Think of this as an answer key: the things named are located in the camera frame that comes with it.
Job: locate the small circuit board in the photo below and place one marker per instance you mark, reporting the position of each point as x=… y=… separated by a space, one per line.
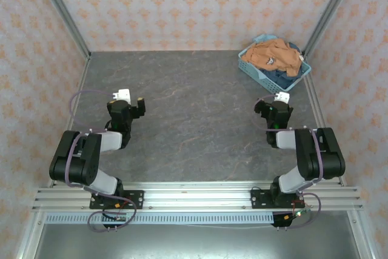
x=120 y=218

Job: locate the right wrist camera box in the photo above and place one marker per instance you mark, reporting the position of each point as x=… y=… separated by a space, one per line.
x=283 y=96

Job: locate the aluminium table side rail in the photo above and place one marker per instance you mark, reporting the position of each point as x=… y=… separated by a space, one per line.
x=319 y=104
x=82 y=74

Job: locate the dark navy t-shirt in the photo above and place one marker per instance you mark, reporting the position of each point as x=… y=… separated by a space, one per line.
x=279 y=78

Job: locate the orange cartoon print t-shirt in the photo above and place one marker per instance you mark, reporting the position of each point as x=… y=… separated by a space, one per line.
x=285 y=55

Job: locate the black lower bracket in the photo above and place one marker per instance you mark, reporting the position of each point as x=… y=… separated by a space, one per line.
x=106 y=226
x=277 y=225

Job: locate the aluminium cross beam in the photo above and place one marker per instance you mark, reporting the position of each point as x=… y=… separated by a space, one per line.
x=197 y=195

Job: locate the light blue t-shirt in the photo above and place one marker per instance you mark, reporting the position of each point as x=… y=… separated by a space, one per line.
x=263 y=38

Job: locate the grey metal bottom panel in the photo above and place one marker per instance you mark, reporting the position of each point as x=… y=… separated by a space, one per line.
x=197 y=244

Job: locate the aluminium frame post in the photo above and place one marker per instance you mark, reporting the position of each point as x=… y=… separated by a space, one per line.
x=332 y=7
x=62 y=7

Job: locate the slate blue t-shirt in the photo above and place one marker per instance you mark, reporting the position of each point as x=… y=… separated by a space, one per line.
x=294 y=46

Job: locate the light blue plastic basket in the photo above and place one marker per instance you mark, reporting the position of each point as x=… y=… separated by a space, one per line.
x=266 y=84

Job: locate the aluminium lower frame rail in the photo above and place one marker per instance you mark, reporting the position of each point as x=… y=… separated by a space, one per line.
x=362 y=240
x=25 y=250

